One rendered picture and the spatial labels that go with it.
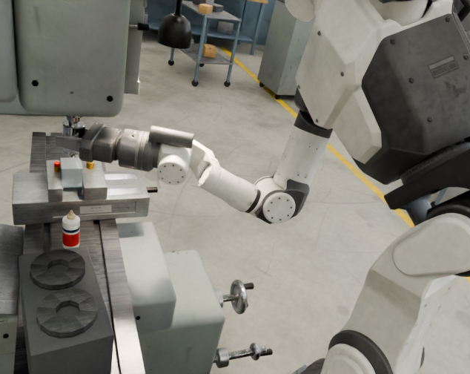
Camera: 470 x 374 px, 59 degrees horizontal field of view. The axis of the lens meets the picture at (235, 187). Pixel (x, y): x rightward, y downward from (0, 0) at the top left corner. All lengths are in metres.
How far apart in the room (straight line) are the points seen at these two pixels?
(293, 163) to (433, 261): 0.41
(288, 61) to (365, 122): 4.65
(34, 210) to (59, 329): 0.54
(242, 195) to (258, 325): 1.38
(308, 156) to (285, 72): 4.40
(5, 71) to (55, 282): 0.36
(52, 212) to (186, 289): 0.45
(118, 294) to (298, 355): 1.37
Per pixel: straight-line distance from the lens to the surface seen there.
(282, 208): 0.98
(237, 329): 2.24
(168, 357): 1.35
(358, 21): 0.67
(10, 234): 1.31
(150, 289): 1.16
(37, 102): 0.86
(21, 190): 1.23
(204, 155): 0.98
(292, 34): 5.24
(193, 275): 1.38
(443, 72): 0.70
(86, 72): 0.84
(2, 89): 0.84
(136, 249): 1.26
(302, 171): 0.99
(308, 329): 2.37
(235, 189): 0.97
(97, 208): 1.21
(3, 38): 0.81
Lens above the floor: 1.68
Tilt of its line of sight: 31 degrees down
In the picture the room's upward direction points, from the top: 14 degrees clockwise
